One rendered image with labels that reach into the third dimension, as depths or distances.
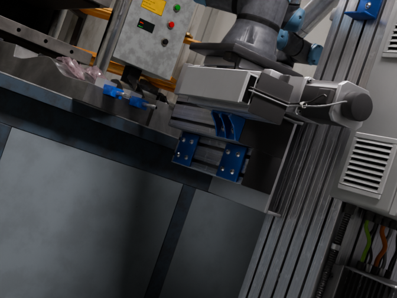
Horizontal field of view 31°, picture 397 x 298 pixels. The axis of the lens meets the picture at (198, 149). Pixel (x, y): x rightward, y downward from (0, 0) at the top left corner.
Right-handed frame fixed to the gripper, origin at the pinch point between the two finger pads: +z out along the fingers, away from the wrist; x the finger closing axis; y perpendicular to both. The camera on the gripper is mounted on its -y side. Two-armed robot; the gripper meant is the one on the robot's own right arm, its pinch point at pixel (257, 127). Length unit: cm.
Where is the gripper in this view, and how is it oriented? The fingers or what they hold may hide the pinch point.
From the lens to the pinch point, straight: 265.8
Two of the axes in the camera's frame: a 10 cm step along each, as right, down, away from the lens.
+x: 7.3, 2.8, 6.2
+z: -3.3, 9.4, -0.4
